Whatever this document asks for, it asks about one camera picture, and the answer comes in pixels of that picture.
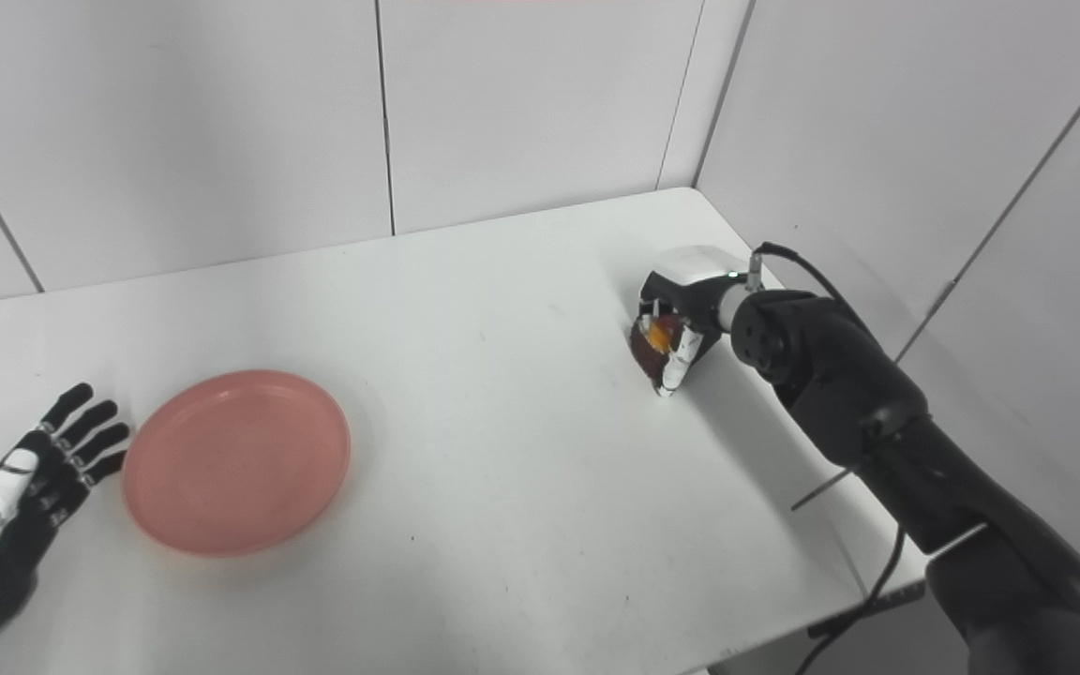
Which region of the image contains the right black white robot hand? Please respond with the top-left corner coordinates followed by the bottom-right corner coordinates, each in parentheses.
top-left (638, 246), bottom-right (752, 398)

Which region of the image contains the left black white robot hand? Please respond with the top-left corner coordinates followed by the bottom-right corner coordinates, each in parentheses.
top-left (0, 382), bottom-right (131, 638)

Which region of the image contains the chocolate cake slice with fruit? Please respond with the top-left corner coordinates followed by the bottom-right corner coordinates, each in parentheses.
top-left (630, 314), bottom-right (687, 387)

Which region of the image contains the pink round plate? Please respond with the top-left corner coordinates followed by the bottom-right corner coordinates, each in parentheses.
top-left (122, 369), bottom-right (352, 558)

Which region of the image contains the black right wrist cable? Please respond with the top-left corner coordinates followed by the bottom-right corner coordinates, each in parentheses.
top-left (748, 242), bottom-right (907, 675)

